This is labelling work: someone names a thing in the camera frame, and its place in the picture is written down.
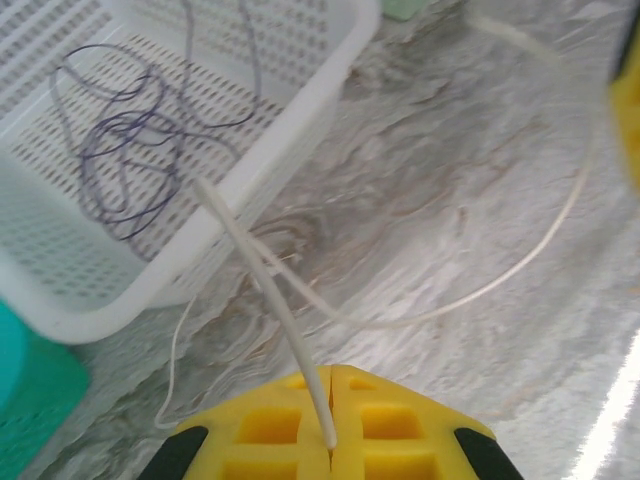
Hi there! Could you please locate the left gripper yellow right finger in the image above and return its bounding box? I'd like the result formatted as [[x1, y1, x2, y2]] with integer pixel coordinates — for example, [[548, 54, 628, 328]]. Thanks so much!
[[329, 364, 526, 480]]

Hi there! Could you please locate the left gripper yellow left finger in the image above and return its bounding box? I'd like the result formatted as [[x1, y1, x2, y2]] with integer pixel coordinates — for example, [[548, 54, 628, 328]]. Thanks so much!
[[149, 364, 334, 480]]

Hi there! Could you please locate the light green plastic basket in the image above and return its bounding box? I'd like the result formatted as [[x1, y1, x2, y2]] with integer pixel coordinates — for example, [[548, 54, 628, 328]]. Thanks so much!
[[382, 0, 426, 21]]

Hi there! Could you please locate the teal plastic basket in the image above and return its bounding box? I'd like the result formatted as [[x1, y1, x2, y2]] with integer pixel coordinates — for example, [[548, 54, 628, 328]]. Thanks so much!
[[0, 294, 94, 480]]

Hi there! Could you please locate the white plastic basket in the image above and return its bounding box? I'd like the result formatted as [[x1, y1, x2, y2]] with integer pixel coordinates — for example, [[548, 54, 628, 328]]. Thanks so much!
[[0, 0, 384, 346]]

